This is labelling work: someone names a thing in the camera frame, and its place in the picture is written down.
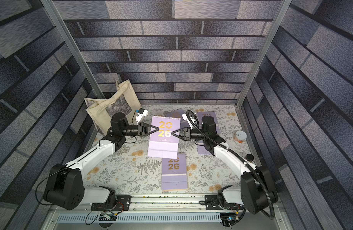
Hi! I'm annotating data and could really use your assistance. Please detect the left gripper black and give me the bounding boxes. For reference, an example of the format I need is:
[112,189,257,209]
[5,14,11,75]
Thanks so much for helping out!
[121,124,159,139]

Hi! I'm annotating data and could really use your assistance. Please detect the purple calendar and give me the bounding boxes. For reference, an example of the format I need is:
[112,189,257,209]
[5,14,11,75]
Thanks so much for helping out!
[148,116,180,159]
[197,111,219,127]
[197,145,212,155]
[161,153,188,191]
[165,108,185,120]

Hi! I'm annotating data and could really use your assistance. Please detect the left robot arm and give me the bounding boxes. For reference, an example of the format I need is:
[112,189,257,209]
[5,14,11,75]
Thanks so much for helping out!
[43,108,159,211]

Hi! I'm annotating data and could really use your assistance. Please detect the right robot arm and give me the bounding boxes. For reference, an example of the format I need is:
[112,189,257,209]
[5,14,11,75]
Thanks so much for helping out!
[172,110,278,219]

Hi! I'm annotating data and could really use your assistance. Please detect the beige Monet tote bag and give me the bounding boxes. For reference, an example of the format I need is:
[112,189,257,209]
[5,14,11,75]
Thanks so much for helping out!
[84,80,141,136]

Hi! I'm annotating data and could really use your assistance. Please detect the white orange round can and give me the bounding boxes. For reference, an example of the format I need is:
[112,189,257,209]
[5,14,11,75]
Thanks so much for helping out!
[233,130,247,143]

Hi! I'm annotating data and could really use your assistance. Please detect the brown jar black lid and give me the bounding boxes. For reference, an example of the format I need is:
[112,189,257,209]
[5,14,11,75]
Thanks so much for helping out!
[245,153,254,162]

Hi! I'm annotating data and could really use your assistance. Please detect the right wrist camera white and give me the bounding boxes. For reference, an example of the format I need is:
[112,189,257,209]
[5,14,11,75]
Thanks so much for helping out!
[180,113,193,129]

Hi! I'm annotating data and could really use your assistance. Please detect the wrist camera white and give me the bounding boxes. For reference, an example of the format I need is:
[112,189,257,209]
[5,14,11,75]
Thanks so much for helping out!
[135,108,149,123]
[180,113,193,129]

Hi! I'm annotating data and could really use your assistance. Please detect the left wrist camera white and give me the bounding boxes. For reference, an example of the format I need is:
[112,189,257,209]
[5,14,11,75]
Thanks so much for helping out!
[135,108,149,123]

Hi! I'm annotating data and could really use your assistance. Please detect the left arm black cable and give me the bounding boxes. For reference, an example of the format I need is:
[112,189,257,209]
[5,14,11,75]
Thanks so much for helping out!
[35,169,120,226]

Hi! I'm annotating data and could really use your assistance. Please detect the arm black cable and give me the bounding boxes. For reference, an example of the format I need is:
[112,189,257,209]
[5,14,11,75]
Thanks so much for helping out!
[185,110,275,219]
[35,169,120,226]

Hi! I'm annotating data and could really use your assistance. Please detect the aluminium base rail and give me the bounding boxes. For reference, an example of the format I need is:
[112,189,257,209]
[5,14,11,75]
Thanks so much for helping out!
[41,193,292,230]

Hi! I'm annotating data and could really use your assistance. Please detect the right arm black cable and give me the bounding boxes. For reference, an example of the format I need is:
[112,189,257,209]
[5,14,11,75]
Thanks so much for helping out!
[185,110,275,219]

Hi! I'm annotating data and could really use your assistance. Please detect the left aluminium frame post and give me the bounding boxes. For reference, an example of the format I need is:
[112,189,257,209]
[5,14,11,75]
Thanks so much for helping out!
[40,0,105,99]

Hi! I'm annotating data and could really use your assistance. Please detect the aluminium frame post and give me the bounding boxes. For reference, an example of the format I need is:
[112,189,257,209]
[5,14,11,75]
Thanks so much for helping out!
[236,0,292,109]
[40,0,105,99]

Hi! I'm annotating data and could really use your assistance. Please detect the right aluminium frame post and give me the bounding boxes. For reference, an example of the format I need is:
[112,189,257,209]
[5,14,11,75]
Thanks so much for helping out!
[236,0,292,109]

